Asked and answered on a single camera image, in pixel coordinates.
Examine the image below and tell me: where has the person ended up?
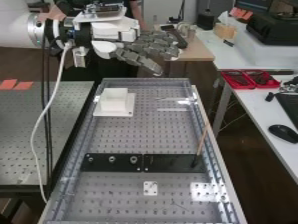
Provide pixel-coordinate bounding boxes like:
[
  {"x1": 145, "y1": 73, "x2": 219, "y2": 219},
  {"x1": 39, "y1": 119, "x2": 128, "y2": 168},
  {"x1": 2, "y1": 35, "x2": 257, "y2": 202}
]
[{"x1": 52, "y1": 0, "x2": 151, "y2": 33}]

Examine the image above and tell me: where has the wooden desk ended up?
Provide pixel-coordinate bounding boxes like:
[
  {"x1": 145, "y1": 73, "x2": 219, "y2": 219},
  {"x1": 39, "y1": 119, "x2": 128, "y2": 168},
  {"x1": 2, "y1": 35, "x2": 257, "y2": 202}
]
[{"x1": 141, "y1": 24, "x2": 217, "y2": 63}]

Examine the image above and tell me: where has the small white box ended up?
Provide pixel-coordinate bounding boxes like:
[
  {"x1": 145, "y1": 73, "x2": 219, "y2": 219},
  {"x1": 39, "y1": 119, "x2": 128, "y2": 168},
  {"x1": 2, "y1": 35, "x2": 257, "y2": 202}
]
[{"x1": 92, "y1": 87, "x2": 137, "y2": 118}]

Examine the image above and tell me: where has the black plate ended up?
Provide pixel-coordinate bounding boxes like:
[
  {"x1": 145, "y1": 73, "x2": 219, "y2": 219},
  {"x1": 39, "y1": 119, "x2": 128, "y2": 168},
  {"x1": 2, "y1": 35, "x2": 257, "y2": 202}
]
[{"x1": 80, "y1": 152, "x2": 208, "y2": 174}]

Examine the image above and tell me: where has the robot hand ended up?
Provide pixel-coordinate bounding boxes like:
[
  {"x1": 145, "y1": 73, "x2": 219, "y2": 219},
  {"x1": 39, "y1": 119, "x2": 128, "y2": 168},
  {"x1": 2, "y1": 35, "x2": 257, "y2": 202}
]
[{"x1": 71, "y1": 2, "x2": 183, "y2": 78}]

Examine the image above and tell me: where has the black computer mouse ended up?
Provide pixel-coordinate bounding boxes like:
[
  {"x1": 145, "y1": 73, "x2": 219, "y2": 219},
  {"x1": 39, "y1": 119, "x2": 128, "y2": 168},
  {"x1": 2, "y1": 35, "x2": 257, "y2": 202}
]
[{"x1": 268, "y1": 124, "x2": 298, "y2": 144}]

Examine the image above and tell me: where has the red tray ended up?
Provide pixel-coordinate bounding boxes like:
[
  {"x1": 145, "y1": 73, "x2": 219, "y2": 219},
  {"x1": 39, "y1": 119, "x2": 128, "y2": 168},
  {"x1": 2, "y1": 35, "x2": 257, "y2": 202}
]
[
  {"x1": 220, "y1": 69, "x2": 258, "y2": 90},
  {"x1": 244, "y1": 69, "x2": 282, "y2": 89}
]

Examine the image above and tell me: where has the large black case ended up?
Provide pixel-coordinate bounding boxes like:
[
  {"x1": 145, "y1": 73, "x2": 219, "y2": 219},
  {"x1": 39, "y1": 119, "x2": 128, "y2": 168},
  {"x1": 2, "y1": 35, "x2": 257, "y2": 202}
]
[{"x1": 245, "y1": 0, "x2": 298, "y2": 46}]

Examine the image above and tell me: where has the black cable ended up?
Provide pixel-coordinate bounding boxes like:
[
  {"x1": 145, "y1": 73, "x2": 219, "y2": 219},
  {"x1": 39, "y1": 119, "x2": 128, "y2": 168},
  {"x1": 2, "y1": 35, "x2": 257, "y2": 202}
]
[{"x1": 40, "y1": 39, "x2": 54, "y2": 191}]

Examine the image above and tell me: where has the white cable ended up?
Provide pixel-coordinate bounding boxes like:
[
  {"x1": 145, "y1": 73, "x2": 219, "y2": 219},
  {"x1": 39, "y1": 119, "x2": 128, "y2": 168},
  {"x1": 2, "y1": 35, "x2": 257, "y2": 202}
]
[{"x1": 28, "y1": 41, "x2": 75, "y2": 205}]

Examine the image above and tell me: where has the black keyboard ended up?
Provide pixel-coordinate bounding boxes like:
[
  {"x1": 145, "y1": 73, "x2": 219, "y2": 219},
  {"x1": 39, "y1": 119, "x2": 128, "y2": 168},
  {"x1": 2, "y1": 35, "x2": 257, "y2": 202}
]
[{"x1": 274, "y1": 92, "x2": 298, "y2": 132}]

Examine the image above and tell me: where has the thin stick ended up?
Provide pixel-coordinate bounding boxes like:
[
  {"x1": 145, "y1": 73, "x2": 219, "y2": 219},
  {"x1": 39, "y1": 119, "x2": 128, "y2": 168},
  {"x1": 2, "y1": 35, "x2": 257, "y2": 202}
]
[{"x1": 191, "y1": 123, "x2": 212, "y2": 168}]

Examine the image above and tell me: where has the long white desk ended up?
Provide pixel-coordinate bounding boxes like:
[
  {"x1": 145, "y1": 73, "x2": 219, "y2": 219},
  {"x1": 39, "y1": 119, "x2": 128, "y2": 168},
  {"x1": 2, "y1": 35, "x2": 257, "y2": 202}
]
[{"x1": 195, "y1": 28, "x2": 298, "y2": 73}]

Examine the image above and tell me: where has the clear box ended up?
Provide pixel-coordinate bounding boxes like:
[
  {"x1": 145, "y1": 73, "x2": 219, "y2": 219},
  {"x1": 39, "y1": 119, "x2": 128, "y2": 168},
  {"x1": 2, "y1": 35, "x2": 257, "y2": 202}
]
[{"x1": 38, "y1": 77, "x2": 249, "y2": 224}]

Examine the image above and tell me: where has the small white square block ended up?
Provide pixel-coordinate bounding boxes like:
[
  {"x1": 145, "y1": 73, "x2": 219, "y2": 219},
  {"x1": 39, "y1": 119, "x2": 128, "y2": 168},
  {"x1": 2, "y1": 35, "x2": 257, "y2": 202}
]
[{"x1": 143, "y1": 180, "x2": 160, "y2": 197}]

